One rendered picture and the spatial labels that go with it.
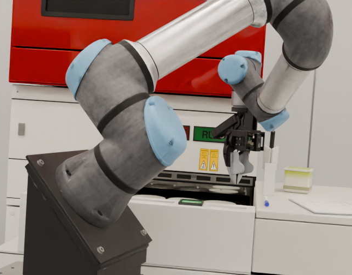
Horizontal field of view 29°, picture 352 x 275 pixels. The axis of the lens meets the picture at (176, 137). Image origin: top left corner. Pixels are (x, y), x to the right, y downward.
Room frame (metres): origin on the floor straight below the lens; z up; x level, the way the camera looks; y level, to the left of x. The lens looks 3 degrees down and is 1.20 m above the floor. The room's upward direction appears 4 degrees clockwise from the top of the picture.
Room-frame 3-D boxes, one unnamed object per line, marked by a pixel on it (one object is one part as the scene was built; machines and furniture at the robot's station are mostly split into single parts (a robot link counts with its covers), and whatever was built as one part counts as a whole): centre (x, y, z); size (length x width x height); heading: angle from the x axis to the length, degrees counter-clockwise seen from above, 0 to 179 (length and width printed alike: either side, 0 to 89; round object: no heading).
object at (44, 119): (2.21, 0.14, 1.02); 0.82 x 0.03 x 0.40; 84
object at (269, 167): (1.83, -0.26, 1.03); 0.06 x 0.04 x 0.13; 174
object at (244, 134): (1.87, -0.19, 1.13); 0.09 x 0.08 x 0.12; 39
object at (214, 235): (1.61, 0.08, 0.89); 0.55 x 0.09 x 0.14; 84
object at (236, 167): (1.87, -0.17, 1.03); 0.06 x 0.03 x 0.09; 39
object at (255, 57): (1.88, -0.18, 1.29); 0.09 x 0.08 x 0.11; 158
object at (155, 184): (2.18, -0.03, 0.89); 0.44 x 0.02 x 0.10; 84
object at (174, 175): (2.18, -0.03, 0.96); 0.44 x 0.01 x 0.02; 84
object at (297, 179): (1.93, -0.35, 1.00); 0.07 x 0.07 x 0.07; 72
